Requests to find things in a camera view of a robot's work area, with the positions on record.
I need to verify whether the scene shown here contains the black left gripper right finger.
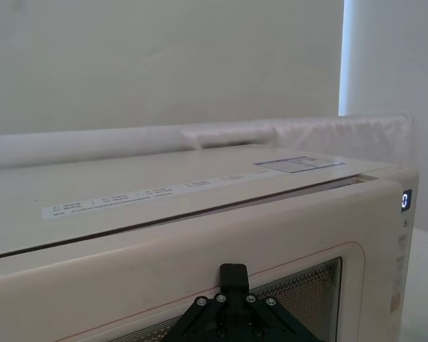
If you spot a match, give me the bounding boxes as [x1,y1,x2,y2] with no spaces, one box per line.
[234,263,313,342]

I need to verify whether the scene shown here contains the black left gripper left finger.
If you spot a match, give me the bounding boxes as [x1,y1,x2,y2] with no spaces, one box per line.
[165,263,235,342]

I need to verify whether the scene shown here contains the cream microwave oven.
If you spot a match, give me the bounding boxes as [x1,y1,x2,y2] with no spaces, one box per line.
[0,151,421,342]

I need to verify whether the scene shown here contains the oven control panel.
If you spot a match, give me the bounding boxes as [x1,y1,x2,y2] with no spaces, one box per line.
[387,187,415,320]

